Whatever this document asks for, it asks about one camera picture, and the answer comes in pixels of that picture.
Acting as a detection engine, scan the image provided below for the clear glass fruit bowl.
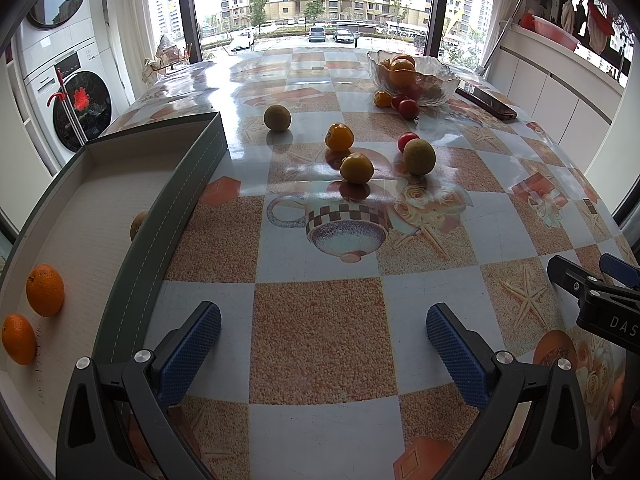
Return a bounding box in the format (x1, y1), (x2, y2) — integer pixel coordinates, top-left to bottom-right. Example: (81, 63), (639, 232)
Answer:
(367, 50), (461, 107)

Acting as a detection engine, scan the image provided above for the brown round kiwi fruit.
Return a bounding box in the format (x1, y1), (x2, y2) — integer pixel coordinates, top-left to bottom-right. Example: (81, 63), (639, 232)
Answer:
(264, 104), (292, 132)

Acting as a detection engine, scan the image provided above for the small orange tomato beside bowl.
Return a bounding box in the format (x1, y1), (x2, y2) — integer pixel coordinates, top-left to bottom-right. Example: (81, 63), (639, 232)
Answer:
(373, 91), (393, 108)

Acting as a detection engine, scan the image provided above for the large orange fruit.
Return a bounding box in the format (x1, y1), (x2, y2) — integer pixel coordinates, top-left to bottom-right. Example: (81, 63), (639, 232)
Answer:
(25, 264), (65, 318)

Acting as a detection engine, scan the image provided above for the brown fruit in tray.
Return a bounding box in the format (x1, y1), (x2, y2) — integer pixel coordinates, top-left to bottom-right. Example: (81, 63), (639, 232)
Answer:
(129, 210), (148, 240)

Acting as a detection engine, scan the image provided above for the small red tomato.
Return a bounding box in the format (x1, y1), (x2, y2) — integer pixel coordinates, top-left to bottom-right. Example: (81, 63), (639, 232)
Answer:
(397, 132), (419, 153)

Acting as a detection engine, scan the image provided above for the yellow orange persimmon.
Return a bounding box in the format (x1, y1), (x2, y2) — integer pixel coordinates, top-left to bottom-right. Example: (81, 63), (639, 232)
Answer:
(340, 153), (374, 185)
(324, 122), (355, 152)

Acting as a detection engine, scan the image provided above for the red plastic basin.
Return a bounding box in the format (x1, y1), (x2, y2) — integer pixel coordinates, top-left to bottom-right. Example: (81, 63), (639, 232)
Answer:
(520, 13), (579, 51)

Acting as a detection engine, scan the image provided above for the white upper dryer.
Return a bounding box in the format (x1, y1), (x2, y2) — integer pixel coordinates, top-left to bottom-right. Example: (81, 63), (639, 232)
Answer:
(15, 0), (96, 75)

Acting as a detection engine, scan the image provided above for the orange on top in bowl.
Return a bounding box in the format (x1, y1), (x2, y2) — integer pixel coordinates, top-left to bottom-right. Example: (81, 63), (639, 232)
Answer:
(390, 58), (416, 73)

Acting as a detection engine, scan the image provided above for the white washing machine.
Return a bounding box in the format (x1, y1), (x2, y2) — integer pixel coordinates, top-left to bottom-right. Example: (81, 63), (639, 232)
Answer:
(23, 39), (127, 168)

